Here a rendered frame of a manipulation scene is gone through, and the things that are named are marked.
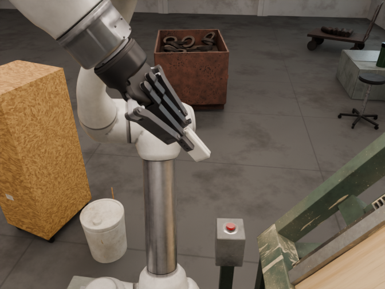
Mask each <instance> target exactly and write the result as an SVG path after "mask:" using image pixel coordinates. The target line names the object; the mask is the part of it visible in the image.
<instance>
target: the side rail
mask: <svg viewBox="0 0 385 289"><path fill-rule="evenodd" d="M384 176H385V133H383V134H382V135H381V136H380V137H378V138H377V139H376V140H375V141H373V142H372V143H371V144H370V145H369V146H367V147H366V148H365V149H364V150H363V151H361V152H360V153H359V154H358V155H357V156H355V157H354V158H353V159H351V160H350V161H349V162H348V163H347V164H345V165H344V166H343V167H342V168H341V169H339V170H338V171H337V172H336V173H335V174H333V175H332V176H331V177H329V178H328V179H327V180H326V181H325V182H323V183H322V184H321V185H320V186H319V187H317V188H316V189H315V190H314V191H313V192H311V193H310V194H309V195H307V196H306V197H305V198H304V199H303V200H301V201H300V202H299V203H298V204H297V205H295V206H294V207H293V208H292V209H291V210H289V211H288V212H287V213H285V214H284V215H283V216H282V217H281V218H279V219H278V220H277V221H276V222H275V226H276V231H277V233H279V234H280V235H282V236H284V237H286V238H287V239H289V240H290V241H292V242H294V243H295V242H297V241H298V240H299V239H301V238H302V237H304V236H305V235H306V234H307V233H309V232H310V231H311V230H313V229H314V228H315V227H317V226H318V225H320V224H321V223H322V222H323V221H325V220H326V219H327V218H329V217H330V216H331V215H333V214H334V213H336V212H337V211H338V210H339V208H338V206H339V205H340V204H341V203H342V202H344V201H345V200H346V199H348V198H349V197H350V196H352V195H354V196H356V197H357V196H358V195H360V194H361V193H362V192H364V191H365V190H366V189H368V188H369V187H370V186H372V185H373V184H374V183H376V182H377V181H378V180H380V179H381V178H383V177H384Z"/></svg>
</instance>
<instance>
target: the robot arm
mask: <svg viewBox="0 0 385 289"><path fill-rule="evenodd" d="M9 1H10V2H11V3H12V4H13V5H14V6H15V7H16V8H17V9H18V10H19V11H20V12H21V13H22V14H23V15H24V16H25V17H26V18H27V19H28V20H29V21H31V22H32V23H33V24H35V25H36V26H38V27H39V28H41V29H42V30H44V31H46V32H47V33H48V34H50V35H51V36H52V37H53V38H54V39H55V40H57V42H58V43H59V45H60V46H61V47H63V48H64V49H65V50H66V51H67V52H68V53H69V54H70V55H71V56H72V57H73V58H74V59H75V60H76V61H77V62H78V63H79V64H80V65H81V69H80V72H79V75H78V80H77V88H76V96H77V113H78V117H79V121H80V124H81V126H82V128H83V130H84V131H85V132H86V134H87V135H88V136H89V137H90V138H92V139H93V140H95V141H97V142H99V143H135V146H136V149H137V152H138V154H139V156H140V157H141V158H142V162H143V190H144V218H145V233H146V262H147V266H146V267H145V268H144V269H143V270H142V272H141V273H140V278H139V282H138V283H128V282H122V281H120V280H118V279H116V278H112V277H100V278H97V279H94V280H92V281H91V282H89V283H88V284H87V285H86V286H85V288H84V289H199V287H198V286H197V284H196V282H195V281H193V280H192V278H187V277H186V273H185V270H184V269H183V268H182V267H181V266H180V265H179V264H178V262H177V233H176V159H175V158H176V157H177V156H178V155H179V153H180V149H181V147H182V148H183V149H184V151H186V152H188V153H189V154H190V155H191V157H192V158H193V159H194V160H195V161H196V162H198V161H201V160H204V159H207V158H209V157H210V153H211V151H210V150H209V149H208V148H207V147H206V146H205V144H204V143H203V142H202V141H201V140H200V139H199V138H198V136H197V135H196V133H195V130H196V124H195V115H194V110H193V108H192V107H191V106H189V105H187V104H185V103H182V102H181V100H180V99H179V98H178V96H177V94H176V93H175V91H174V89H173V88H172V86H171V85H170V83H169V82H168V80H167V78H166V77H165V74H164V72H163V69H162V67H161V66H160V65H159V64H158V65H157V66H155V67H150V66H149V65H148V64H147V63H146V59H147V55H146V53H145V52H144V50H143V49H142V48H141V47H140V46H139V45H138V43H137V42H136V41H135V40H134V39H133V38H131V37H129V38H127V37H128V36H129V35H130V33H131V27H130V26H129V23H130V21H131V18H132V15H133V13H134V10H135V7H136V4H137V1H138V0H9ZM106 86H107V87H108V88H113V89H116V90H118V91H119V92H120V94H121V95H122V98H123V99H111V98H110V97H109V96H108V94H107V93H106V91H105V90H106Z"/></svg>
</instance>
